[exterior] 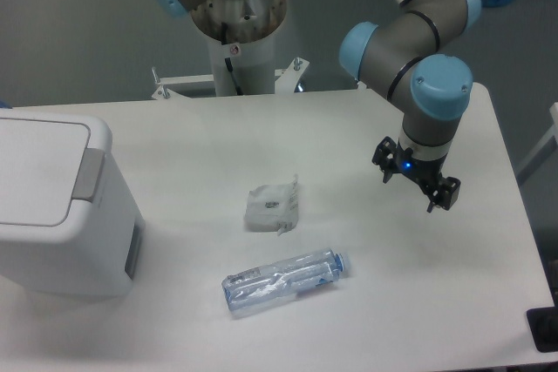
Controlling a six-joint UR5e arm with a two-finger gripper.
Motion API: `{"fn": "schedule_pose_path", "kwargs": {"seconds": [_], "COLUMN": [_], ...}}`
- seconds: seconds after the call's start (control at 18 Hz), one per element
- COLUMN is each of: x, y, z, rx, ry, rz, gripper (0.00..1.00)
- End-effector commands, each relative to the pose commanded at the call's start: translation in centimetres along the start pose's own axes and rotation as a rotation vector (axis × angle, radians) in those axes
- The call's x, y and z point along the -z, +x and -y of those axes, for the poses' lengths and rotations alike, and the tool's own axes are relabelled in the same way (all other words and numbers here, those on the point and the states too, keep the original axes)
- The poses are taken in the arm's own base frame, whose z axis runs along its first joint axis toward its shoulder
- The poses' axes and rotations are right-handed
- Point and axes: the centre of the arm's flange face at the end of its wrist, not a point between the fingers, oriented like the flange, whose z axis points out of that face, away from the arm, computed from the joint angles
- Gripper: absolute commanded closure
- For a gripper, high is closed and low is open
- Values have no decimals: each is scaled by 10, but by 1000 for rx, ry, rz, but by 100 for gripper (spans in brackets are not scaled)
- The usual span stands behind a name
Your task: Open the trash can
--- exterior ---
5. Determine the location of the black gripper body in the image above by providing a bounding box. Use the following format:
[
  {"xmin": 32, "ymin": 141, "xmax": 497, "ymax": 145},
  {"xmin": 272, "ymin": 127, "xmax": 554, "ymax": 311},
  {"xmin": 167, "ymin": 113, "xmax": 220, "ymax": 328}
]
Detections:
[{"xmin": 394, "ymin": 145, "xmax": 446, "ymax": 188}]

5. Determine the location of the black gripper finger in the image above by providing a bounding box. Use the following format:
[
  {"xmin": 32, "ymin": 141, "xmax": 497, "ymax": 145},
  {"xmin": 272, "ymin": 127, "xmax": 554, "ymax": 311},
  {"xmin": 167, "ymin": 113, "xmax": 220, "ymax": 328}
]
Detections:
[
  {"xmin": 371, "ymin": 137, "xmax": 400, "ymax": 183},
  {"xmin": 422, "ymin": 177, "xmax": 461, "ymax": 213}
]

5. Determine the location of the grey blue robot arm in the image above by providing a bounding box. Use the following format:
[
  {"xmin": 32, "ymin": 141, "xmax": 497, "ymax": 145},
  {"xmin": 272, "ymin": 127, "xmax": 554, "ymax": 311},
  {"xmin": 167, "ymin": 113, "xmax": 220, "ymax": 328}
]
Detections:
[{"xmin": 156, "ymin": 0, "xmax": 481, "ymax": 209}]

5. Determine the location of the white trash can body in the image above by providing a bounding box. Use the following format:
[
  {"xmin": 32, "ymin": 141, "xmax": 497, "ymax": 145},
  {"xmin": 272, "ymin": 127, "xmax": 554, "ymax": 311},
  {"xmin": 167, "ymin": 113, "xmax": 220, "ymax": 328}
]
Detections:
[{"xmin": 0, "ymin": 114, "xmax": 146, "ymax": 302}]

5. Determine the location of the white trash can lid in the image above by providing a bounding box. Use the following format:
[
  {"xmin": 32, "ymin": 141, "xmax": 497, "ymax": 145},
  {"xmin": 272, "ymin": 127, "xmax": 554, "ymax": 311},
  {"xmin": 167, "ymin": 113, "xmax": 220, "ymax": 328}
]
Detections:
[{"xmin": 1, "ymin": 112, "xmax": 112, "ymax": 227}]

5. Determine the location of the crumpled white plastic packet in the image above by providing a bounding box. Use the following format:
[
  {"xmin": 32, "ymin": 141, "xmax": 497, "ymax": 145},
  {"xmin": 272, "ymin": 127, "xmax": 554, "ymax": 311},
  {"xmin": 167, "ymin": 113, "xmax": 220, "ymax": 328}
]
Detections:
[{"xmin": 243, "ymin": 174, "xmax": 299, "ymax": 235}]

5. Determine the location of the crushed clear plastic bottle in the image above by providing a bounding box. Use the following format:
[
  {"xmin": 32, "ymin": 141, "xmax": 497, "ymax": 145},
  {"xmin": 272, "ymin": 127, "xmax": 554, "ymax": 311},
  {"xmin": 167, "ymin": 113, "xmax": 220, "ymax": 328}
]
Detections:
[{"xmin": 221, "ymin": 248, "xmax": 352, "ymax": 319}]

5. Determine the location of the white frame at right edge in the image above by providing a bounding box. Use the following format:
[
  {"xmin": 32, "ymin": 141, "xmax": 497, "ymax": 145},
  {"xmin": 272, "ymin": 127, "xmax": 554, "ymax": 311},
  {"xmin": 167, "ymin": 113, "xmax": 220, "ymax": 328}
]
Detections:
[{"xmin": 515, "ymin": 103, "xmax": 557, "ymax": 186}]

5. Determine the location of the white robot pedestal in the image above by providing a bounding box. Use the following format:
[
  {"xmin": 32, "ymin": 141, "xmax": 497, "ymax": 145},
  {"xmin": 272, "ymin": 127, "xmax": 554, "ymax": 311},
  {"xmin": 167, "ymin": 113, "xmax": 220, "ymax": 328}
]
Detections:
[{"xmin": 150, "ymin": 0, "xmax": 307, "ymax": 101}]

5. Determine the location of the black cable on pedestal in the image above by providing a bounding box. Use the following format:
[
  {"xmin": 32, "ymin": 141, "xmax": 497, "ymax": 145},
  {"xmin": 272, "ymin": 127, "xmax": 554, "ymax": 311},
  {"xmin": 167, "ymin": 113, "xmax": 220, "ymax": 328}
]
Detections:
[{"xmin": 220, "ymin": 22, "xmax": 244, "ymax": 96}]

